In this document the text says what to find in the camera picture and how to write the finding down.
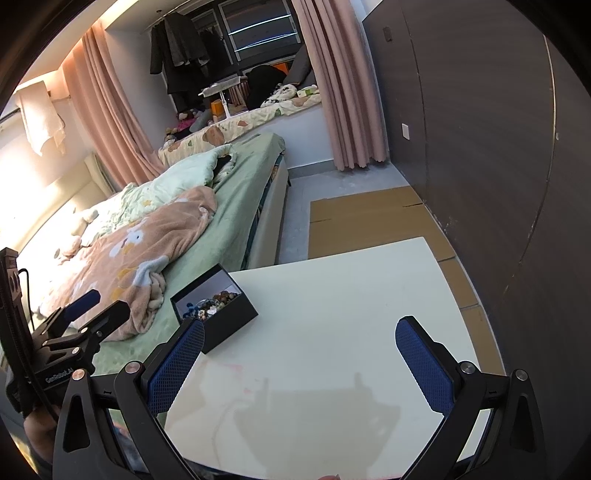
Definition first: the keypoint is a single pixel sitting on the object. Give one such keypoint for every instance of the person's left hand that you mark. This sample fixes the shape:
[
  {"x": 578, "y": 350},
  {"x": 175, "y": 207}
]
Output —
[{"x": 41, "y": 429}]

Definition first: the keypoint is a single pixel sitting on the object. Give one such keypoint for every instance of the bed with green sheet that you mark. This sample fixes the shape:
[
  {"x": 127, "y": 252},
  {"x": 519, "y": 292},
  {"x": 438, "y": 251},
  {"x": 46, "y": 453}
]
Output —
[{"x": 240, "y": 184}]

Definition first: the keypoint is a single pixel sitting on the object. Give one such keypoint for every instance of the orange box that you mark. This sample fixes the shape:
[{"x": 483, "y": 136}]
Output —
[{"x": 218, "y": 107}]

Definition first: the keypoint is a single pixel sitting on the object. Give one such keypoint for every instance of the pile of plush toys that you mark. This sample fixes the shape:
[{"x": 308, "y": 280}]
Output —
[{"x": 184, "y": 124}]

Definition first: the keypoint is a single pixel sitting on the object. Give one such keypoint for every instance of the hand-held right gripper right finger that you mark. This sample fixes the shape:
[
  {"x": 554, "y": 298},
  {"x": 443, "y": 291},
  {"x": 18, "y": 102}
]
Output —
[{"x": 422, "y": 364}]

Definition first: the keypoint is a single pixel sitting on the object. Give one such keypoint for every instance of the black bag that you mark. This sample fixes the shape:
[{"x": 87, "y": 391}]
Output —
[{"x": 263, "y": 83}]

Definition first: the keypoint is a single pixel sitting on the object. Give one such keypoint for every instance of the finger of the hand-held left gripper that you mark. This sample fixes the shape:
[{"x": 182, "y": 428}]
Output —
[
  {"x": 83, "y": 302},
  {"x": 111, "y": 314}
]

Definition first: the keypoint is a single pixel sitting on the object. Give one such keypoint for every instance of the white folding stand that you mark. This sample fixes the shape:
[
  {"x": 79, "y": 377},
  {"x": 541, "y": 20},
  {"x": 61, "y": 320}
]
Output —
[{"x": 221, "y": 90}]

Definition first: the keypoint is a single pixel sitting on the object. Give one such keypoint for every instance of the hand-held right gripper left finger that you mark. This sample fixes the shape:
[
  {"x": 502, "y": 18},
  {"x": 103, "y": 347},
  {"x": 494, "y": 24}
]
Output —
[{"x": 178, "y": 364}]

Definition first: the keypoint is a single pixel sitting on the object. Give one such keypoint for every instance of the white wall switch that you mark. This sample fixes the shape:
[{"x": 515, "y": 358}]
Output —
[{"x": 405, "y": 131}]

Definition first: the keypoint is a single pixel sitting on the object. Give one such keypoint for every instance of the light green quilt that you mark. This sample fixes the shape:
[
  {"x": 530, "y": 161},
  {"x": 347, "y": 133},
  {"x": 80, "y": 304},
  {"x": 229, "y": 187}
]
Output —
[{"x": 184, "y": 177}]

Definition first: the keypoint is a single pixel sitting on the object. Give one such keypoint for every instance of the peach fleece blanket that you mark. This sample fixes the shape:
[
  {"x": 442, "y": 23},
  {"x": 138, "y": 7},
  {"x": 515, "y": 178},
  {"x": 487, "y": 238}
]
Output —
[{"x": 138, "y": 258}]

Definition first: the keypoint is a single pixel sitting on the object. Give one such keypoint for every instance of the white hanging towel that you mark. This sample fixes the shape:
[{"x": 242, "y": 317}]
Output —
[{"x": 41, "y": 115}]

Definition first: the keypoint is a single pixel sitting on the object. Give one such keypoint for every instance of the hanging dark clothes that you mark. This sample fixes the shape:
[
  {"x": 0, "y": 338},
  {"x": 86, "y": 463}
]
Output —
[{"x": 178, "y": 50}]

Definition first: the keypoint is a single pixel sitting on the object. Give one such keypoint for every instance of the pink curtain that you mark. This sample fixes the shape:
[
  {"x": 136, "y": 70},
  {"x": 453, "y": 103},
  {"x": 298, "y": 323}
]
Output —
[
  {"x": 106, "y": 115},
  {"x": 346, "y": 92}
]

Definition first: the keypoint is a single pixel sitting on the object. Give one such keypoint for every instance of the black jewelry box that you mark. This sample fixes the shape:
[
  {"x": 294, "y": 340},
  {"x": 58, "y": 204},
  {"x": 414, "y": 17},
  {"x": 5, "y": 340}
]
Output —
[{"x": 231, "y": 318}]

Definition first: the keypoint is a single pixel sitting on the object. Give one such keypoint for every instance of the beige padded headboard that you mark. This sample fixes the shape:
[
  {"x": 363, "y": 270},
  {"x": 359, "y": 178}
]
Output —
[{"x": 99, "y": 173}]

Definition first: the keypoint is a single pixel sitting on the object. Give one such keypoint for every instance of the dark brown wardrobe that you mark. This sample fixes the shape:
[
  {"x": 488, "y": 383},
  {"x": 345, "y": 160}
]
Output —
[{"x": 485, "y": 138}]

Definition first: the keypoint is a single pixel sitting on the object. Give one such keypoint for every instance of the cardboard sheet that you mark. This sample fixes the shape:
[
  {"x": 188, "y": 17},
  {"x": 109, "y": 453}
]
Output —
[{"x": 369, "y": 221}]

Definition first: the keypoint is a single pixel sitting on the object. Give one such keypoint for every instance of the grey pillow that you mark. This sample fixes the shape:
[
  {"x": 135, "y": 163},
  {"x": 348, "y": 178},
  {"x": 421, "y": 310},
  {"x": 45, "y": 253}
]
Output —
[{"x": 302, "y": 69}]

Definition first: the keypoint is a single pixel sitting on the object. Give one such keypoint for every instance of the patterned window seat cushion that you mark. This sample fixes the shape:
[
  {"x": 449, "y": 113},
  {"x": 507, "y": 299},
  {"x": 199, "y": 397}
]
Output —
[{"x": 240, "y": 124}]

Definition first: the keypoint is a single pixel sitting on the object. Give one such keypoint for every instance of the window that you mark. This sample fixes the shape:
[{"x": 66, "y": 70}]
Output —
[{"x": 258, "y": 32}]

